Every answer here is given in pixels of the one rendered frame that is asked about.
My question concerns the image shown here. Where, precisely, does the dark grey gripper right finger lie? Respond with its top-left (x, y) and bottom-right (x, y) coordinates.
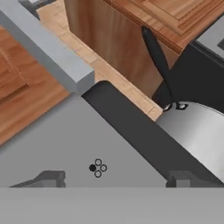
top-left (165, 170), bottom-right (224, 188)

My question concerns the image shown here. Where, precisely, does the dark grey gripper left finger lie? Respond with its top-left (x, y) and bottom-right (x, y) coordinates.
top-left (9, 170), bottom-right (67, 188)

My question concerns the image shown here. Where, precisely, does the grey and black stove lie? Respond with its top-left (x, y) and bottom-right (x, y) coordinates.
top-left (0, 40), bottom-right (224, 188)

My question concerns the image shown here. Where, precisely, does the wooden base cupboard door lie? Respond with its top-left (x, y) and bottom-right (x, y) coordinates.
top-left (0, 25), bottom-right (71, 147)

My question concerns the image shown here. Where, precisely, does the grey range hood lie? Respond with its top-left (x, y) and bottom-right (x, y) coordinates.
top-left (191, 14), bottom-right (224, 64)

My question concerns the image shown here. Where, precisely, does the silver pan with black handle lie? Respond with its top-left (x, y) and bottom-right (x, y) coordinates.
top-left (141, 25), bottom-right (224, 184)

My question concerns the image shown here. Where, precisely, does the wooden wall cupboard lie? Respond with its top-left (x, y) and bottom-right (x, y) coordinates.
top-left (63, 0), bottom-right (224, 99)

